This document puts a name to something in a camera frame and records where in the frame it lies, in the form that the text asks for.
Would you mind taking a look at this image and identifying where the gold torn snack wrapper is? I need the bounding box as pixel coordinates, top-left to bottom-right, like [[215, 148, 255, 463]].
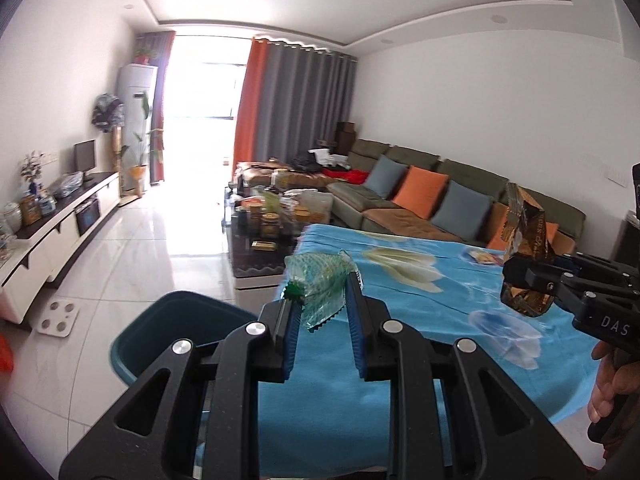
[[502, 183, 555, 318]]

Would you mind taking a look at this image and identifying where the teal plastic trash bin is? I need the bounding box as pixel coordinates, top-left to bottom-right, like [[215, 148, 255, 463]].
[[110, 290, 257, 386]]

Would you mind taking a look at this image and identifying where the person's right hand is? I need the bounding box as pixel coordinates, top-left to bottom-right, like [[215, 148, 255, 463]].
[[587, 341, 640, 424]]

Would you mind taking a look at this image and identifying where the clear cracker packet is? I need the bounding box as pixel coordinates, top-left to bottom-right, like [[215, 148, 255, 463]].
[[469, 249, 503, 266]]

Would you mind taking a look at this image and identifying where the black appliance by door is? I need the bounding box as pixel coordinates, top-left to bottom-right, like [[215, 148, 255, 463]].
[[610, 210, 640, 268]]

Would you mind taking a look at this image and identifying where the blue floral tablecloth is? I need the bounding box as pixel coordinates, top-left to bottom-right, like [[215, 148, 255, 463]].
[[258, 224, 603, 478]]

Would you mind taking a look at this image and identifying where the teal cushion near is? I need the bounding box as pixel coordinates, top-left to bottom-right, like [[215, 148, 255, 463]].
[[431, 181, 494, 240]]

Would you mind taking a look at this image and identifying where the teal cushion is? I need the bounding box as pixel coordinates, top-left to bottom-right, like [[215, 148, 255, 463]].
[[363, 155, 408, 200], [431, 181, 494, 240]]

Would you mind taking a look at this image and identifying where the orange cushion far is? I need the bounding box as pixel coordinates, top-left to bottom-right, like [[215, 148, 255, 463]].
[[393, 166, 449, 220]]

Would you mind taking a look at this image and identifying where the white bathroom scale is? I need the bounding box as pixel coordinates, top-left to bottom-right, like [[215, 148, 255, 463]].
[[35, 300, 80, 338]]

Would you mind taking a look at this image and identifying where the green sectional sofa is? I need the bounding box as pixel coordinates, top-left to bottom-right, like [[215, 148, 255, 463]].
[[232, 138, 587, 256]]

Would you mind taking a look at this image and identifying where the teal cushion far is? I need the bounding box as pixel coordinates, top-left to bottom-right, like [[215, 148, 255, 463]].
[[363, 155, 408, 200]]

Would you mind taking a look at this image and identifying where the white black tv cabinet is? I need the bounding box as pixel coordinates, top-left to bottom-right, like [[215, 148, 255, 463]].
[[1, 172, 120, 325]]

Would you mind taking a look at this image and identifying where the cluttered coffee table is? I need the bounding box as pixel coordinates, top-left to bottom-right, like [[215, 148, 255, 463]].
[[221, 183, 333, 292]]

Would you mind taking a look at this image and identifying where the grey orange curtain right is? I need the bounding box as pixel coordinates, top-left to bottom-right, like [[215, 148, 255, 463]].
[[232, 37, 357, 166]]

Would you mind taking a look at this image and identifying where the tall green potted plant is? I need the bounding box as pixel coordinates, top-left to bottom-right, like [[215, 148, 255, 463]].
[[120, 87, 153, 198]]

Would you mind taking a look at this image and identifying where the small black monitor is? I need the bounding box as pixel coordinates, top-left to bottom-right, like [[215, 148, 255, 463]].
[[74, 140, 96, 182]]

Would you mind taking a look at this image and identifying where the flower vase on cabinet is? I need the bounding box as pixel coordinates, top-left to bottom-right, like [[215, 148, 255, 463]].
[[21, 151, 46, 196]]

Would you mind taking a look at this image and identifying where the covered standing fan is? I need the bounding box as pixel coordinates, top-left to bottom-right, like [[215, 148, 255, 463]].
[[91, 93, 125, 171]]

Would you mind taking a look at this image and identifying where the white standing air conditioner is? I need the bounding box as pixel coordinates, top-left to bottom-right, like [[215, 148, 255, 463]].
[[116, 64, 157, 192]]

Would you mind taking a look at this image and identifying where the dark red curtain left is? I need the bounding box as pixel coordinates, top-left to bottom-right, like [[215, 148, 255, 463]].
[[134, 30, 176, 185]]

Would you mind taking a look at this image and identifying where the white wall switch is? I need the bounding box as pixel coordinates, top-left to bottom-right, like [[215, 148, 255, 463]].
[[604, 168, 629, 188]]

